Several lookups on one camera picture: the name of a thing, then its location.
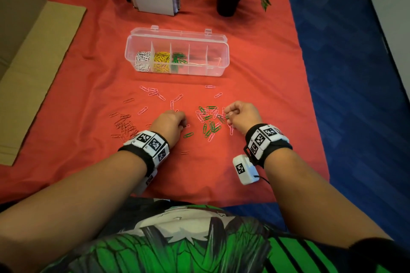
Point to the person's right hand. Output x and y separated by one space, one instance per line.
245 117

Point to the person's left hand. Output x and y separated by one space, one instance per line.
168 127

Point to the single green paper clip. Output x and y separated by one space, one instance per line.
221 117

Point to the colored paper clips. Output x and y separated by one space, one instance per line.
209 122

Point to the pile of yellow paper clips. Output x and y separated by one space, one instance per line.
161 62

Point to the pile of green paper clips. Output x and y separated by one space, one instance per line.
177 58

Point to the pile of white paper clips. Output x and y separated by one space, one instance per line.
142 61

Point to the clear plastic compartment box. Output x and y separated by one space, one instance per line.
205 58

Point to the person's right forearm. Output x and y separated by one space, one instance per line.
314 205

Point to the person's left forearm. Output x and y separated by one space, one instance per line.
70 208

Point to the large brown cardboard box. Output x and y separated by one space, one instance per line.
32 74

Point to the black white marker wristband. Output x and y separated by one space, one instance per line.
266 144
147 148

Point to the red tablecloth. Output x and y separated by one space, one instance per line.
272 90

